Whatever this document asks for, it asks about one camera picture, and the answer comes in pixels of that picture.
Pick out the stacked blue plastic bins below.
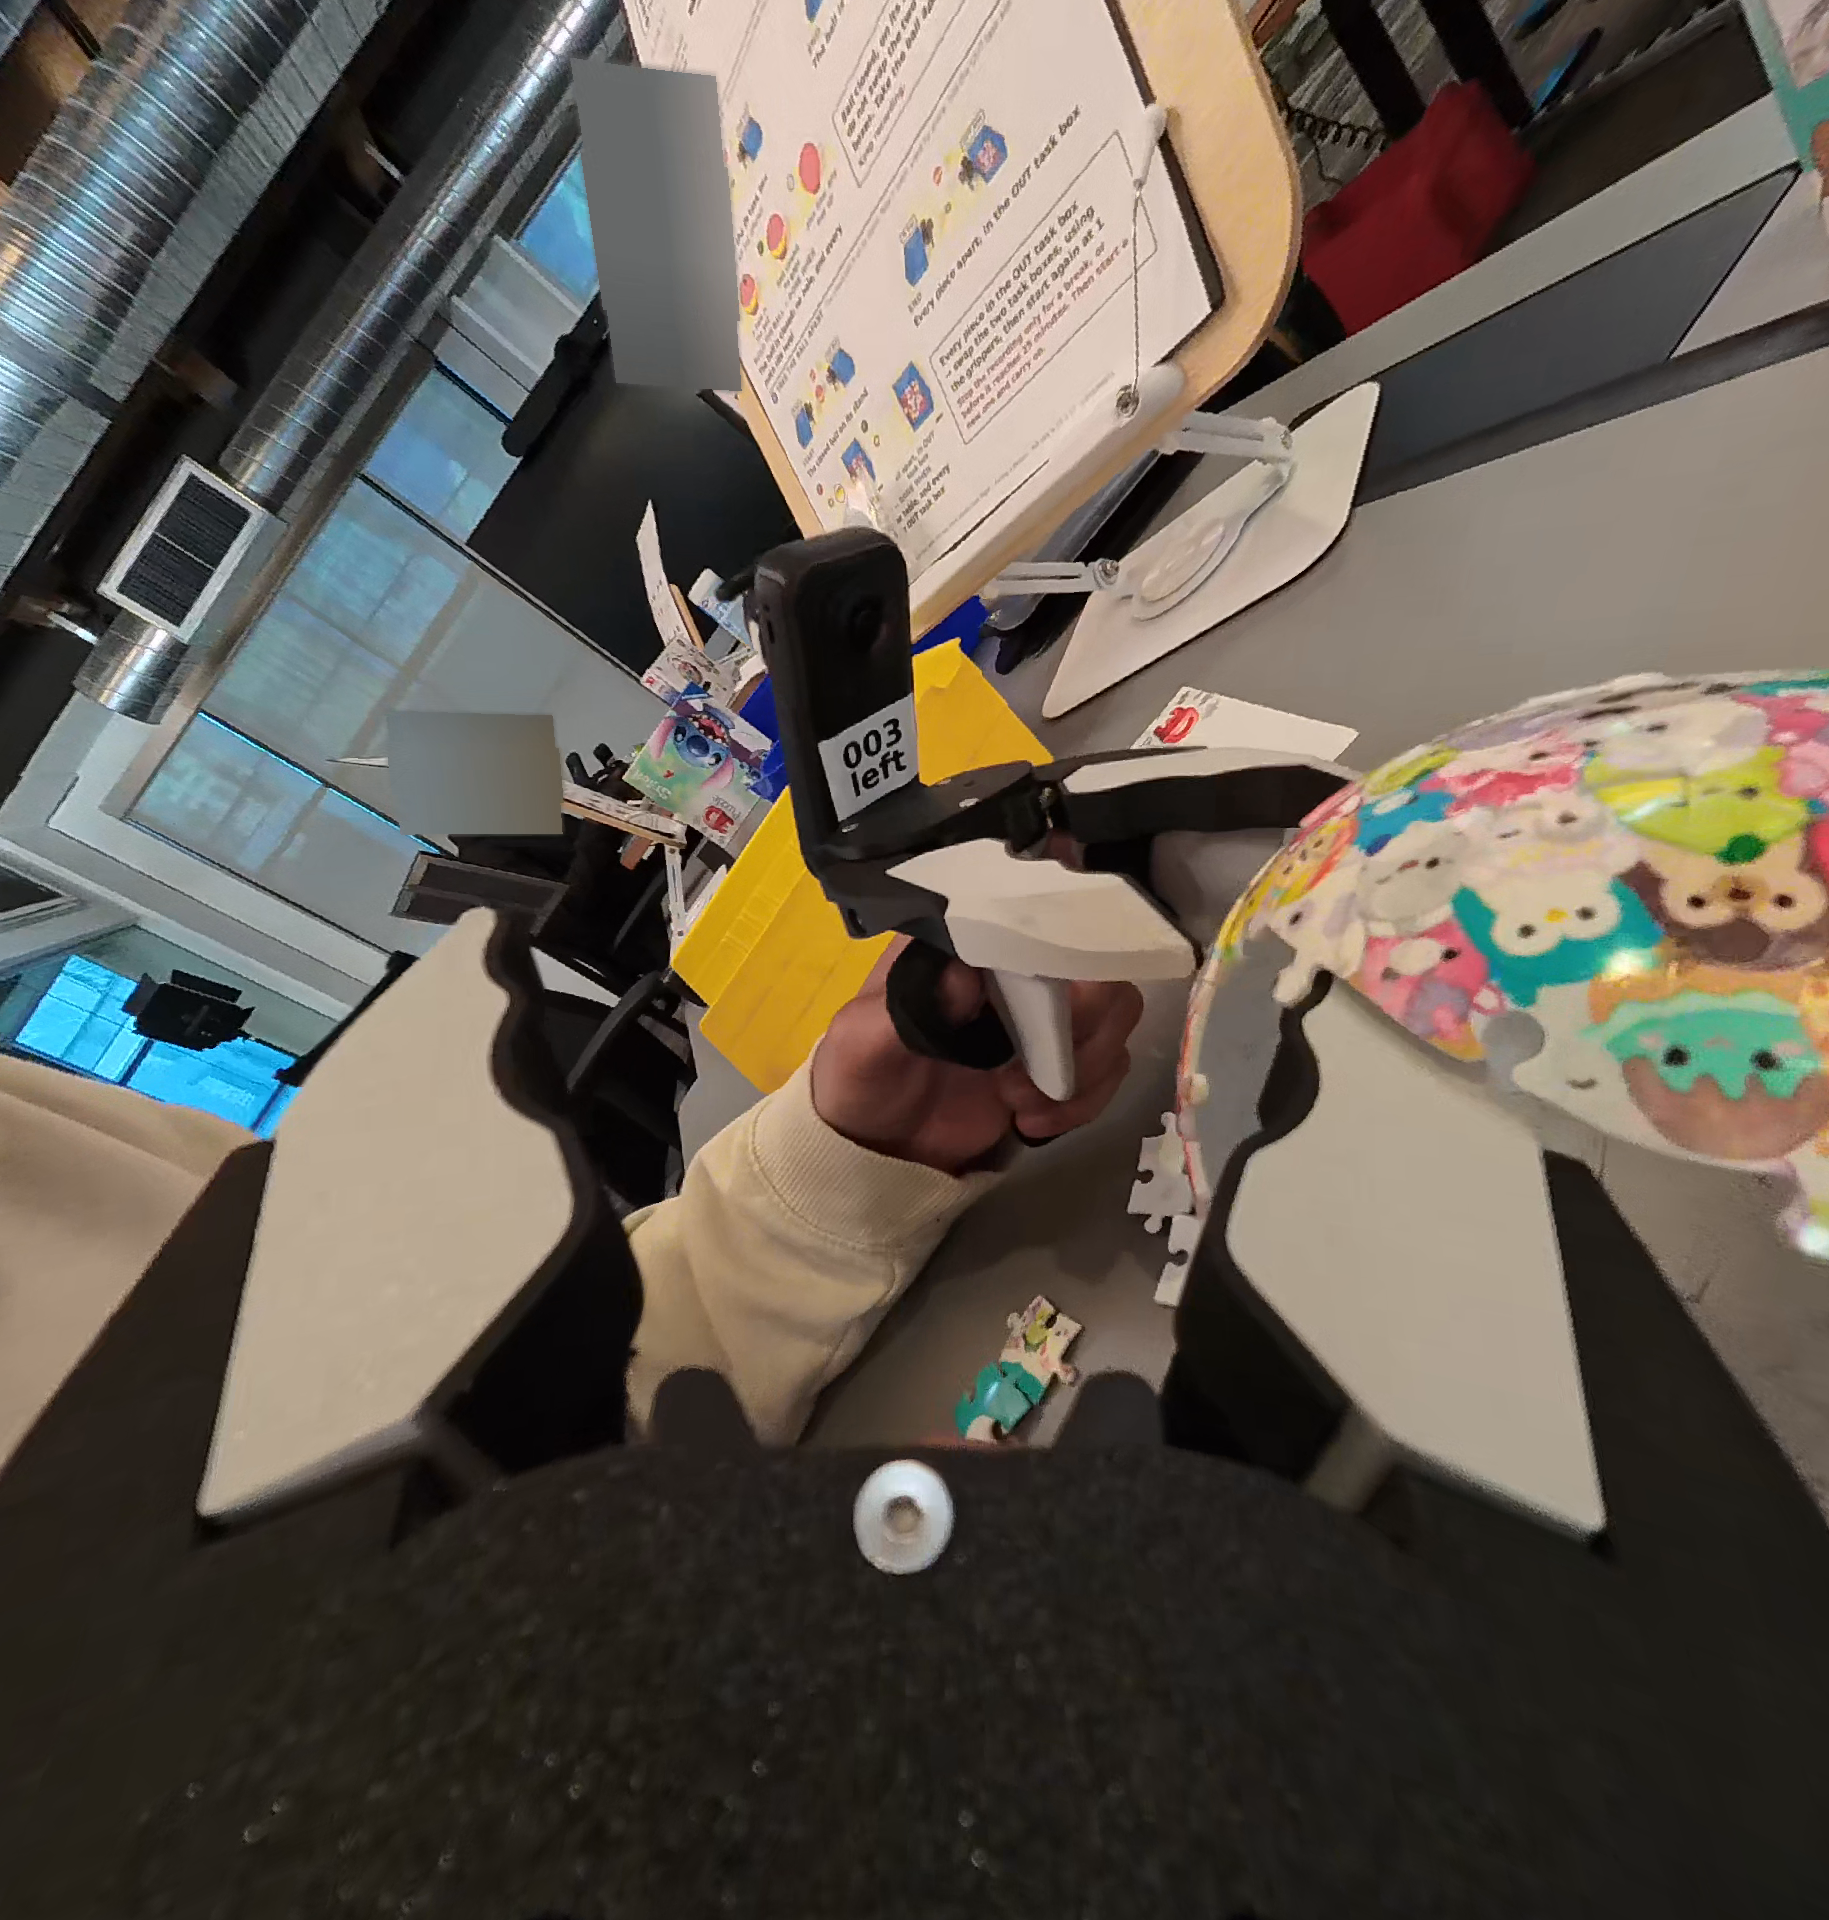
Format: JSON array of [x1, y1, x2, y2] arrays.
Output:
[[915, 591, 1036, 677]]

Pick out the glass window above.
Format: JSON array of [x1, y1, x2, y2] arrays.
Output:
[[0, 952, 317, 1133]]

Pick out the person's left forearm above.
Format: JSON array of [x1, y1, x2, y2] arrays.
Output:
[[621, 1086, 1006, 1450]]

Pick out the black office chair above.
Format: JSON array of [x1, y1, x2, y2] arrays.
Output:
[[530, 856, 707, 1203]]

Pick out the black panel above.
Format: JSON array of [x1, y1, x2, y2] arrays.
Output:
[[470, 321, 797, 677]]

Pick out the white board stand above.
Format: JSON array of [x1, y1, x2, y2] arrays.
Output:
[[989, 412, 1297, 602]]

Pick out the teal puzzle piece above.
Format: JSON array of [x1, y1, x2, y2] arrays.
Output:
[[955, 1297, 1083, 1445]]

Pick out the white board stand base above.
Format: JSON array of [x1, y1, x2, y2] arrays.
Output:
[[1041, 381, 1382, 722]]

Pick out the yellow plastic bin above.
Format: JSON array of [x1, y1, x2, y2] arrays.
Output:
[[671, 637, 1057, 1098]]

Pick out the silver ventilation duct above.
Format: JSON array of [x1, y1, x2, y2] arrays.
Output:
[[0, 0, 353, 550], [75, 0, 623, 722]]

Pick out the blue creature toy package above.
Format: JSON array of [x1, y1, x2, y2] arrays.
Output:
[[621, 691, 781, 833]]

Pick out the white round disc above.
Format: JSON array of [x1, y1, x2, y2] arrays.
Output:
[[1125, 501, 1253, 623]]

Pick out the paper with red print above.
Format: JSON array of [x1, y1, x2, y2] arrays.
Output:
[[1130, 687, 1357, 767]]

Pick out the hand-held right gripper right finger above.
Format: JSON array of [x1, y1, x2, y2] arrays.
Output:
[[1160, 990, 1610, 1538]]

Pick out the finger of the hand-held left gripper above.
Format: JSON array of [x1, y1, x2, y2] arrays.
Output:
[[1035, 741, 1357, 850], [890, 831, 1202, 985]]

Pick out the colourful puzzle ball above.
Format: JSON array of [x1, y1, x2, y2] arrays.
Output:
[[1175, 667, 1829, 1270]]

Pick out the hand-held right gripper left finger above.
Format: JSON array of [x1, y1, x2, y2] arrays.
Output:
[[195, 905, 646, 1525]]

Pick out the red bag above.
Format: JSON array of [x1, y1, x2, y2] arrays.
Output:
[[1295, 82, 1538, 340]]

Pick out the person's left hand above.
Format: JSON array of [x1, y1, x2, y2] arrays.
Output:
[[812, 961, 1148, 1180]]

